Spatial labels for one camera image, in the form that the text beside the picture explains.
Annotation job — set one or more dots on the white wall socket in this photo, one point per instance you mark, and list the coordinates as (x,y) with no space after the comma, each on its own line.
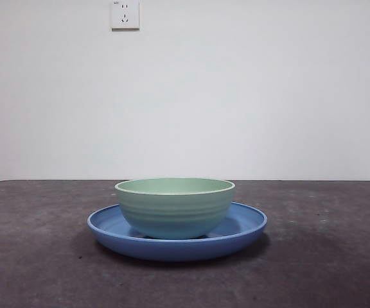
(125,19)

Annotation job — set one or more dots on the green ribbed bowl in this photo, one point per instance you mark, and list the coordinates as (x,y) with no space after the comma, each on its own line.
(175,215)

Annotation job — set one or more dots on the blue round plate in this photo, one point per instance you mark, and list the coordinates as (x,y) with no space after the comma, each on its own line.
(178,250)

